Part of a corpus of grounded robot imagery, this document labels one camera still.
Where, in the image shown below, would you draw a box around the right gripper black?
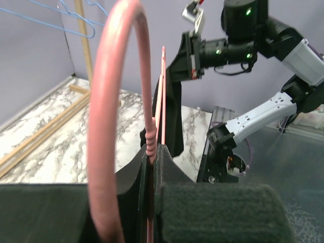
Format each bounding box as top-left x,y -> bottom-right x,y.
167,31 -> 205,96

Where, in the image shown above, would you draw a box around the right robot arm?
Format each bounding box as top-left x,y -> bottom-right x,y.
166,1 -> 323,157

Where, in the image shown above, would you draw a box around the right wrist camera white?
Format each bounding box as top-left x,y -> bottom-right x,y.
182,0 -> 205,36

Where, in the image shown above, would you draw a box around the light blue wire hanger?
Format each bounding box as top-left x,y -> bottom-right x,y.
1,1 -> 96,39

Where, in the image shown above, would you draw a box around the pink hanger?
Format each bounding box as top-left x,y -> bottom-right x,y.
87,0 -> 168,243

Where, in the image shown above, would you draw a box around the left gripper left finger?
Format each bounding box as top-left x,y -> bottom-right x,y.
0,144 -> 150,243

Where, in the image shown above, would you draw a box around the wooden clothes rack frame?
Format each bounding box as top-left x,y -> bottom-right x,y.
1,1 -> 95,177

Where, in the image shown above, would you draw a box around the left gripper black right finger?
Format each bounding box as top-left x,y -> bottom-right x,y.
154,145 -> 295,242

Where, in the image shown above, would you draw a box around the black t shirt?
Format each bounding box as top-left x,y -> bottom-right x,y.
139,73 -> 185,159

